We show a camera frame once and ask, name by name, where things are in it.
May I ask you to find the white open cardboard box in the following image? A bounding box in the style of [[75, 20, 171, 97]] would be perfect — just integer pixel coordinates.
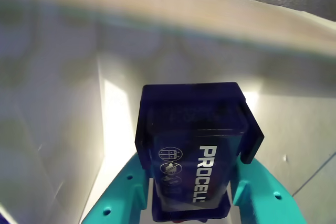
[[0, 0, 336, 224]]

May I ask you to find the black Procell battery pack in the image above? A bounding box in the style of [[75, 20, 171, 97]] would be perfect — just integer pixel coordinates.
[[134, 82, 265, 222]]

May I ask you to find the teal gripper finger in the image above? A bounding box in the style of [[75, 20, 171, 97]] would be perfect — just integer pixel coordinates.
[[230, 159, 310, 224], [79, 152, 153, 224]]

